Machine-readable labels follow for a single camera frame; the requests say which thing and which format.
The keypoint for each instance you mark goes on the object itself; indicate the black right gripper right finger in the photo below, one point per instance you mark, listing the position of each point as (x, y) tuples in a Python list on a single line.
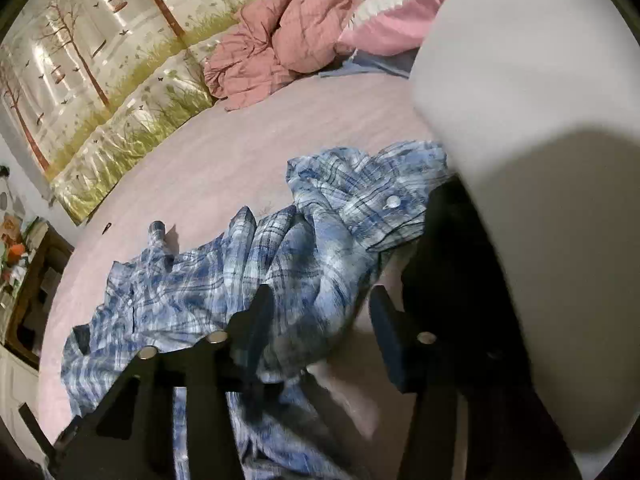
[(415, 365)]

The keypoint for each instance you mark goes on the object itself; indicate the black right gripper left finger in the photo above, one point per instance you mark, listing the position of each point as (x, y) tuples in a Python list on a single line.
[(130, 434)]

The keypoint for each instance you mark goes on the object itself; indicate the blue white plaid shirt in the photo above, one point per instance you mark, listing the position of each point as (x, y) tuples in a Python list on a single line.
[(318, 255)]

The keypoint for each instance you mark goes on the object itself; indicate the black garment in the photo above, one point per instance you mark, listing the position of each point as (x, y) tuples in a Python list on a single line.
[(454, 288)]

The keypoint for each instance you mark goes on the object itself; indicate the white cabinet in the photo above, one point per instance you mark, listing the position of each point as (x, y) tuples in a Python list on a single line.
[(19, 384)]

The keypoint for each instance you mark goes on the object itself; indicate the dark wooden side table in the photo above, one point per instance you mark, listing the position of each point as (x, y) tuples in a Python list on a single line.
[(32, 296)]

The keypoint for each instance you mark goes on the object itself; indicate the clutter on side table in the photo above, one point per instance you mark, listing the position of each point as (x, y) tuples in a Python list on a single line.
[(17, 252)]

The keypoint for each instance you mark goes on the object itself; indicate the pink bed sheet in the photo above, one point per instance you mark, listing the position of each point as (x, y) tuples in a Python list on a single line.
[(195, 182)]

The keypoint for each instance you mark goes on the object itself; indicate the light blue cloth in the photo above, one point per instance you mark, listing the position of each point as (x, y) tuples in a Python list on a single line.
[(360, 62)]

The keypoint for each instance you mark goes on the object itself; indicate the white pink pillow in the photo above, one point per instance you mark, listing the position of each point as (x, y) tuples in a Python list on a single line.
[(389, 27)]

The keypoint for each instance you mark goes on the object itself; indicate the pink crumpled quilt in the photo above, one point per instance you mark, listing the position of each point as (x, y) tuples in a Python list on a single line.
[(274, 43)]

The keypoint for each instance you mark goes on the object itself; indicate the tree print curtain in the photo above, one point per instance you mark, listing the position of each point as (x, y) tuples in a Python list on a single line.
[(92, 86)]

